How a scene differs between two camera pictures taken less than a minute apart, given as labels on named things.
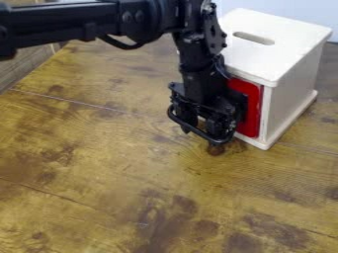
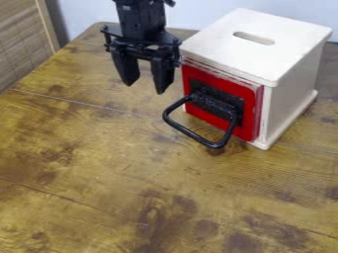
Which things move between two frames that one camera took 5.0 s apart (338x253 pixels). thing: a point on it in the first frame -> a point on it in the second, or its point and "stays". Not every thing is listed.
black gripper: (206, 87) -> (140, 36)
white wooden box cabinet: (277, 52) stays
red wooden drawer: (250, 119) stays
